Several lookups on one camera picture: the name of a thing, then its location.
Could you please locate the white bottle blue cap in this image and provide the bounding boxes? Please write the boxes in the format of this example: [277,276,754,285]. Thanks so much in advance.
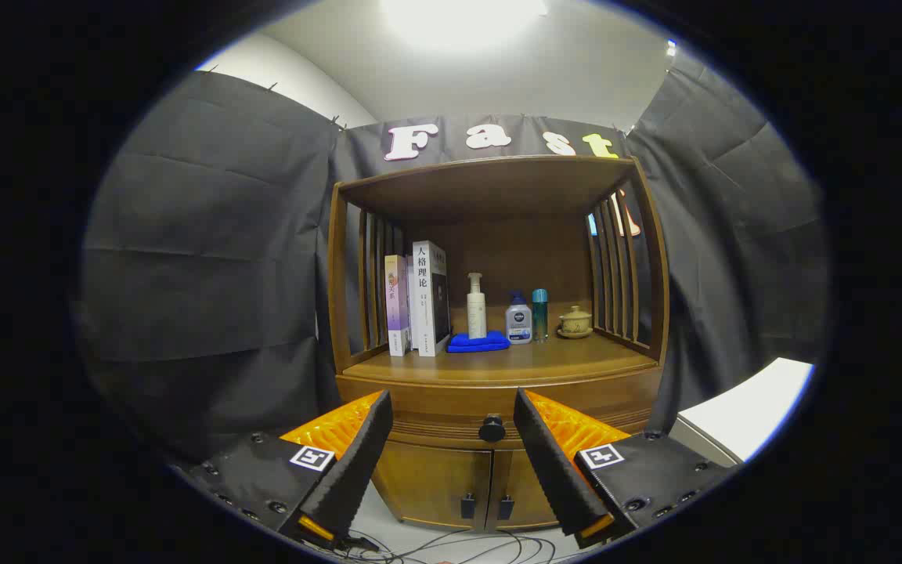
[505,290,533,345]

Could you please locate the thick white book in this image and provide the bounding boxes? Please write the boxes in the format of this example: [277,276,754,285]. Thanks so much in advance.
[410,240,452,358]

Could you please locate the purple book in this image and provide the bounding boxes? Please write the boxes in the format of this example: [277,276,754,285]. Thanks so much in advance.
[384,254,413,357]

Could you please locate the wooden cabinet door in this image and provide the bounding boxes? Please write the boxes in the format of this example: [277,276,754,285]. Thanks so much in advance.
[377,440,492,530]
[489,448,569,532]

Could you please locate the black backdrop cloth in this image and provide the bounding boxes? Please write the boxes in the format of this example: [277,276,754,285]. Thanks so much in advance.
[79,69,828,463]

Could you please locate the white pump bottle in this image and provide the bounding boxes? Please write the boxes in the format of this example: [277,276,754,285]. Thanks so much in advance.
[466,272,488,340]

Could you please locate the wooden countertop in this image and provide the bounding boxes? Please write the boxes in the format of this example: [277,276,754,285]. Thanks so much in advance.
[345,333,659,386]

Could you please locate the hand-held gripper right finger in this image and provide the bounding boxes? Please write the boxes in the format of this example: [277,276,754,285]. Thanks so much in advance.
[513,388,740,549]

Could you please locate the brown wooden cabinet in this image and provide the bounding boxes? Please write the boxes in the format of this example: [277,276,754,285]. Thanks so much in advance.
[326,154,671,533]

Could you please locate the beige lidded teacup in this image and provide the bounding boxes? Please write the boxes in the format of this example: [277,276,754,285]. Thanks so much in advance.
[557,305,594,340]

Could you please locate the brown wooden drawer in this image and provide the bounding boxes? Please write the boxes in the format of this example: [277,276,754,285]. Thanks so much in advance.
[337,368,663,453]

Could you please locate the white side furniture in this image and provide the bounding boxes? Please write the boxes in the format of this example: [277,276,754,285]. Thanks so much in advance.
[669,357,816,468]

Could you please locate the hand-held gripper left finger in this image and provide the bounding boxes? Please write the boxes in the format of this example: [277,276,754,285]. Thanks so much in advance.
[185,389,394,549]

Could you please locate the blue folded cloth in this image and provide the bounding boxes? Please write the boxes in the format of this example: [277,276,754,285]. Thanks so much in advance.
[446,331,511,354]

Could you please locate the black floor cables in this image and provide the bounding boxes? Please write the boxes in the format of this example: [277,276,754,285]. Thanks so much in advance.
[334,529,577,564]

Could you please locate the teal slim bottle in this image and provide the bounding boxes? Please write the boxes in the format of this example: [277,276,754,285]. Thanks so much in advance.
[531,288,550,342]

